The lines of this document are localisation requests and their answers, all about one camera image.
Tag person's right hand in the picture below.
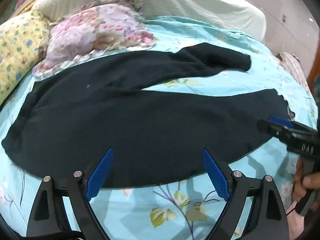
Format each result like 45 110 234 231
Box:
292 155 320 203

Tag yellow floral pillow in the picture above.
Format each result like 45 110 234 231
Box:
0 9 50 105

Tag dark pants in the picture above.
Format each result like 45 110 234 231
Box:
1 42 297 188

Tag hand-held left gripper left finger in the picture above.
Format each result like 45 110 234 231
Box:
26 148 115 240

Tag thin black cable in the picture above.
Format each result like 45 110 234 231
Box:
286 201 298 216

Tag blue floral bed sheet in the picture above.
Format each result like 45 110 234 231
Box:
0 16 316 240

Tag white striped headboard cover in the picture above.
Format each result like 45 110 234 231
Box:
32 0 267 46

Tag pink floral pillow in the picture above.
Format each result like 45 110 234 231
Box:
32 0 157 78

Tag plaid cloth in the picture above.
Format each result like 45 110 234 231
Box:
279 52 310 93

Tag wooden cabinet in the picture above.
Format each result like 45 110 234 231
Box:
307 55 320 102

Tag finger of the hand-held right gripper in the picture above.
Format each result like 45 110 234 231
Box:
257 119 290 143
268 116 319 133

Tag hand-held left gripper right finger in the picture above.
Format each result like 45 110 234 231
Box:
201 148 290 240

